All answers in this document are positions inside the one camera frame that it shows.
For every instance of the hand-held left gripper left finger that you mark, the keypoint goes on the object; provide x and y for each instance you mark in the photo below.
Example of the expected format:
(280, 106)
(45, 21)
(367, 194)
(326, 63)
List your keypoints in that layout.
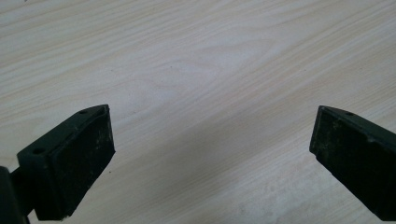
(67, 165)

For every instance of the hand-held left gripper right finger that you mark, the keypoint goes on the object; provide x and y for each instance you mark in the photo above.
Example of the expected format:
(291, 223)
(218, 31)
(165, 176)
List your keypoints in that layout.
(358, 158)

